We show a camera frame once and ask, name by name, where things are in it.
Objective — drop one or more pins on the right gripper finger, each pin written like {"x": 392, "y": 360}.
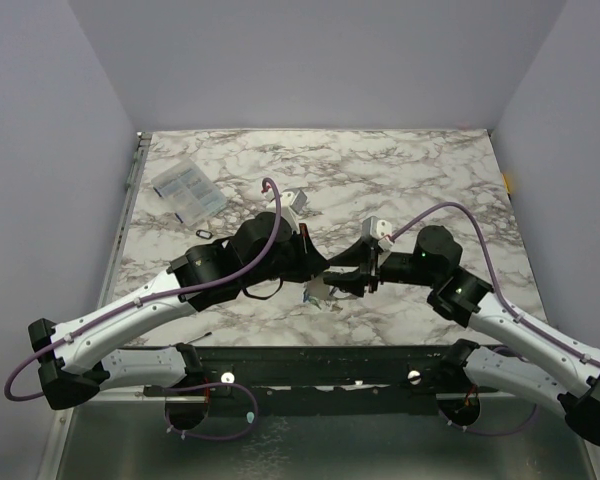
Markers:
{"x": 348, "y": 282}
{"x": 353, "y": 256}

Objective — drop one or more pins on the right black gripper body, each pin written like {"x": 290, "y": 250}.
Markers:
{"x": 373, "y": 270}

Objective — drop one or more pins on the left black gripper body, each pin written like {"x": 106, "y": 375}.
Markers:
{"x": 291, "y": 263}

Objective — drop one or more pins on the keyring bunch with keys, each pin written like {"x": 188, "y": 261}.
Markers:
{"x": 317, "y": 293}

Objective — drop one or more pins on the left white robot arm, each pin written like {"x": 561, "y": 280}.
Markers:
{"x": 91, "y": 354}

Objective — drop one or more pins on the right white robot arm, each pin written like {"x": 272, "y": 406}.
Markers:
{"x": 549, "y": 368}

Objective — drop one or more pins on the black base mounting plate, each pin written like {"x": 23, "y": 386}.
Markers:
{"x": 288, "y": 381}

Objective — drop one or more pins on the clear plastic organizer box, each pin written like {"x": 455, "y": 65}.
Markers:
{"x": 191, "y": 195}

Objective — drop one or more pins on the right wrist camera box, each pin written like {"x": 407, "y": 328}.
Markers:
{"x": 377, "y": 231}

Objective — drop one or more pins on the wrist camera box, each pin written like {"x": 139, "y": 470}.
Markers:
{"x": 292, "y": 202}
{"x": 377, "y": 231}

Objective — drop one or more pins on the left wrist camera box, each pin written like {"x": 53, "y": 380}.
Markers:
{"x": 292, "y": 202}

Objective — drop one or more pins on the aluminium extrusion rail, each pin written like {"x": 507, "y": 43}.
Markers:
{"x": 118, "y": 395}

